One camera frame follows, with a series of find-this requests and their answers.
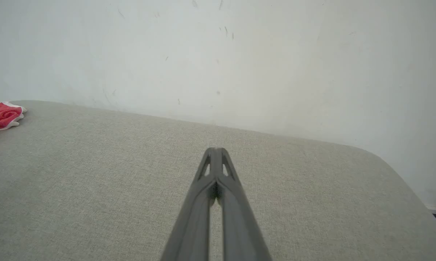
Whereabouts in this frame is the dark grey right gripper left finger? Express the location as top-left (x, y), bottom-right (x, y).
top-left (160, 148), bottom-right (216, 261)

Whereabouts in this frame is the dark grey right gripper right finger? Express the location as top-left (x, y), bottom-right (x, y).
top-left (216, 148), bottom-right (273, 261)

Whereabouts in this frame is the red garment with white stripes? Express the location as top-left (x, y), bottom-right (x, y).
top-left (0, 102), bottom-right (27, 144)

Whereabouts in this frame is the grey fabric sofa cushion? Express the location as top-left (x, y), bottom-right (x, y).
top-left (0, 100), bottom-right (436, 261)

